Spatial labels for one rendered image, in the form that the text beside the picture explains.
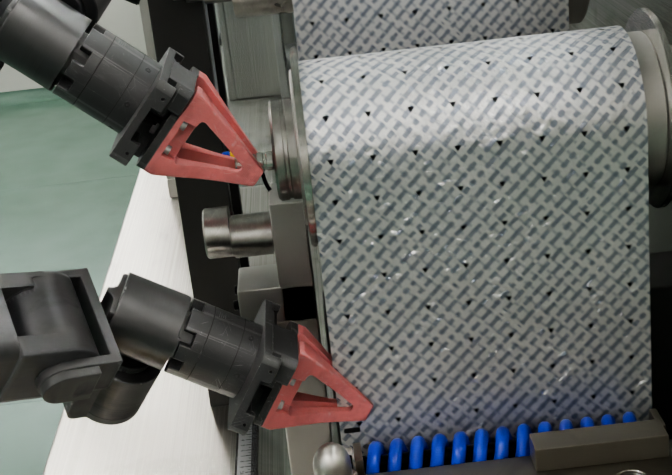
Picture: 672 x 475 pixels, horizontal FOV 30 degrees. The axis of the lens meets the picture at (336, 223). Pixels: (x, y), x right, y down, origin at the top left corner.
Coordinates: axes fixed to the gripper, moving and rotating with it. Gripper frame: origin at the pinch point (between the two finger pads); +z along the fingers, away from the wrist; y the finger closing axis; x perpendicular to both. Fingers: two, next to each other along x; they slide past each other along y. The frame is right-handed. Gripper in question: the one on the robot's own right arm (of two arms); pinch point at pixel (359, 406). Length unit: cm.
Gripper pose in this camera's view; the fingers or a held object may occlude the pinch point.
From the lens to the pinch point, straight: 94.4
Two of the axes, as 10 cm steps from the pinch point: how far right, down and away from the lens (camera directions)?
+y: 0.5, 3.4, -9.4
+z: 9.0, 3.9, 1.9
